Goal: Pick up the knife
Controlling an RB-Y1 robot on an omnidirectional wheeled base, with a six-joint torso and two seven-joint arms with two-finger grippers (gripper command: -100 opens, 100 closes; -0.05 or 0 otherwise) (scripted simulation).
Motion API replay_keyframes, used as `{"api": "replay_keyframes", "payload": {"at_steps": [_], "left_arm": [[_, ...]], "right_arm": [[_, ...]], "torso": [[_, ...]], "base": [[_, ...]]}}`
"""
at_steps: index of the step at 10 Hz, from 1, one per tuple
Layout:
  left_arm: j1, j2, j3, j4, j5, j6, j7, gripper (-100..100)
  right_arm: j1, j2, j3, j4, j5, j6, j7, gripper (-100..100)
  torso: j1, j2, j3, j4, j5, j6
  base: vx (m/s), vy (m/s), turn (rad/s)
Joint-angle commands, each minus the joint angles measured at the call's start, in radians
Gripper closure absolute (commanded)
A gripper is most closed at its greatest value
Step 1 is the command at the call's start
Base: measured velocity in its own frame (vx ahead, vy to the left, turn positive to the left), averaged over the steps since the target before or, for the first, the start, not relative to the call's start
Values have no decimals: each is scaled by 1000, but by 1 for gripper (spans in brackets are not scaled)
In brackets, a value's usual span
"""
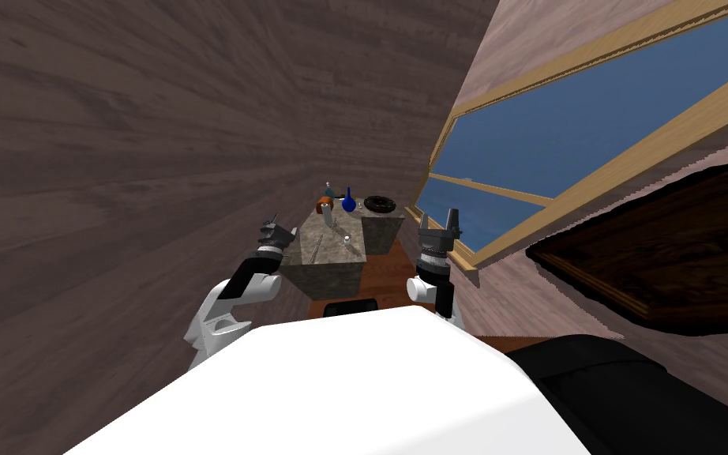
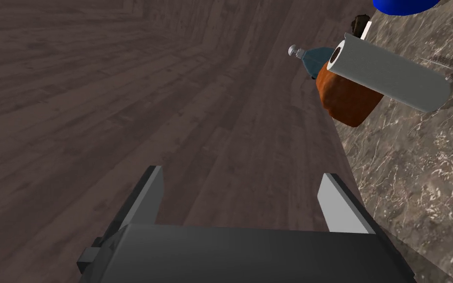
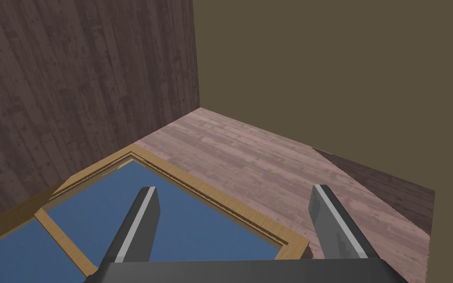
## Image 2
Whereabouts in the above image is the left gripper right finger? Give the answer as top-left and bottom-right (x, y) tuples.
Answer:
(317, 172), (380, 235)

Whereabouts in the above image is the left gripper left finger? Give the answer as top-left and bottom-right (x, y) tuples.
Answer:
(106, 165), (164, 239)

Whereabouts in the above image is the brown bread loaf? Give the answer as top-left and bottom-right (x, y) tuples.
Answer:
(315, 61), (385, 128)

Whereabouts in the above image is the white paper towel roll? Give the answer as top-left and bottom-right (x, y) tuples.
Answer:
(326, 33), (452, 113)

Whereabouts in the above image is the grey-blue bottle with silver cap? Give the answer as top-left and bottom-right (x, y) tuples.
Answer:
(287, 44), (336, 80)

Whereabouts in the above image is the thin silver knife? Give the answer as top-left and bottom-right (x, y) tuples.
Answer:
(419, 57), (453, 81)

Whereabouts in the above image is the dark brown and white object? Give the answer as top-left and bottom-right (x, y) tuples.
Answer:
(350, 14), (372, 41)

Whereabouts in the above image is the blue bowl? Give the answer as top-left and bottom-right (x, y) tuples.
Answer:
(372, 0), (441, 17)

